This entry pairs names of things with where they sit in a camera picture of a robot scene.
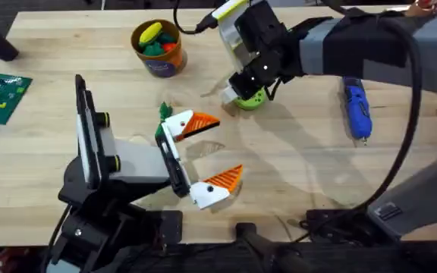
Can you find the green toy vegetable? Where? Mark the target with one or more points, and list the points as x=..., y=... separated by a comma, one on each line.
x=165, y=110

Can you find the left gripper body grey black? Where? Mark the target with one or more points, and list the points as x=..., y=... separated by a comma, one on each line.
x=139, y=163

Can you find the brown tub with toys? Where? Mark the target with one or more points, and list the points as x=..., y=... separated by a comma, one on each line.
x=161, y=49

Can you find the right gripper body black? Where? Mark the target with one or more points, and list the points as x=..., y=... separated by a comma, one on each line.
x=268, y=41

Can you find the colourful heap of items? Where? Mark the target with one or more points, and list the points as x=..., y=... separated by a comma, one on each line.
x=431, y=5

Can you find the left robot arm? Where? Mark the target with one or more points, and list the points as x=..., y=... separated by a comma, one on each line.
x=89, y=227

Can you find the black rail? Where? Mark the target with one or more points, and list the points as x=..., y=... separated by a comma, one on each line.
x=355, y=259

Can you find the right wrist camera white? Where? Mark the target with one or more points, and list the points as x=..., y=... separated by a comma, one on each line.
x=231, y=30

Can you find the blue electric screwdriver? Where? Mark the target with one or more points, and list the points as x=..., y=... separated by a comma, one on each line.
x=357, y=110

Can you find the green disc with holes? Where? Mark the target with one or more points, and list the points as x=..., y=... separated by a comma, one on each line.
x=252, y=101

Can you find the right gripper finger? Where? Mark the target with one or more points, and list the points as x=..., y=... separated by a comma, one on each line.
x=228, y=95

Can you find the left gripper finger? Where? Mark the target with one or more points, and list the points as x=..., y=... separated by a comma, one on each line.
x=207, y=195
x=188, y=123

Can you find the black post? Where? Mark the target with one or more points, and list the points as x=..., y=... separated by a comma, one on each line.
x=256, y=242

